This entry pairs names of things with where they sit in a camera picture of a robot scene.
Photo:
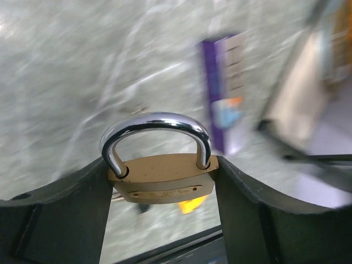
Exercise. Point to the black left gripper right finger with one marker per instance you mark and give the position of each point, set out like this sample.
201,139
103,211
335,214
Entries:
263,225

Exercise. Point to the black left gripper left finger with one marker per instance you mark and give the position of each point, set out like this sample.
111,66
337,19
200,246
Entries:
62,222

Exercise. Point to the white shelf with black frame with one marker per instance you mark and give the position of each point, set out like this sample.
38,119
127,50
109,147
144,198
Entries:
308,113

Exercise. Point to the brass padlock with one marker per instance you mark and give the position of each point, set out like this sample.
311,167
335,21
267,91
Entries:
160,179

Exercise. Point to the yellow padlock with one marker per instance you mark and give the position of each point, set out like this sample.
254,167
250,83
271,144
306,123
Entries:
190,205

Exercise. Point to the purple white toothpaste box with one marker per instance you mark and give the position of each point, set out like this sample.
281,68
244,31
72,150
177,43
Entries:
222,61

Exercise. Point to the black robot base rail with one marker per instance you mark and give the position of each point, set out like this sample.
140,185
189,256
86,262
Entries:
204,247

